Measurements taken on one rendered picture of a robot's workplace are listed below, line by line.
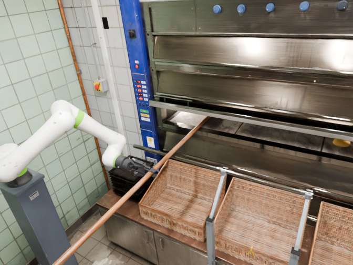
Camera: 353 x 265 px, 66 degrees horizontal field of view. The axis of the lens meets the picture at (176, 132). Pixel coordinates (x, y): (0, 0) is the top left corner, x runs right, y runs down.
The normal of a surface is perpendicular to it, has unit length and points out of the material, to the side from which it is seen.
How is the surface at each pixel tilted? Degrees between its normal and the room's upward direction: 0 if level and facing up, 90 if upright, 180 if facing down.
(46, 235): 90
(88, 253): 0
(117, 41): 90
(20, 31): 90
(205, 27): 90
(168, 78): 70
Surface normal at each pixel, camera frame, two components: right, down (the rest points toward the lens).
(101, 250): -0.08, -0.87
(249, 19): -0.51, 0.46
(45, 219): 0.86, 0.18
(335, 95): -0.51, 0.13
